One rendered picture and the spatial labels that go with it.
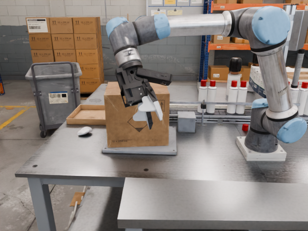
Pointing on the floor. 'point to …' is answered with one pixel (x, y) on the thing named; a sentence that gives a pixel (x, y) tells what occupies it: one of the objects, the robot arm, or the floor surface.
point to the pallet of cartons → (69, 46)
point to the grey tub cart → (54, 91)
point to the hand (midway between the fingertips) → (157, 125)
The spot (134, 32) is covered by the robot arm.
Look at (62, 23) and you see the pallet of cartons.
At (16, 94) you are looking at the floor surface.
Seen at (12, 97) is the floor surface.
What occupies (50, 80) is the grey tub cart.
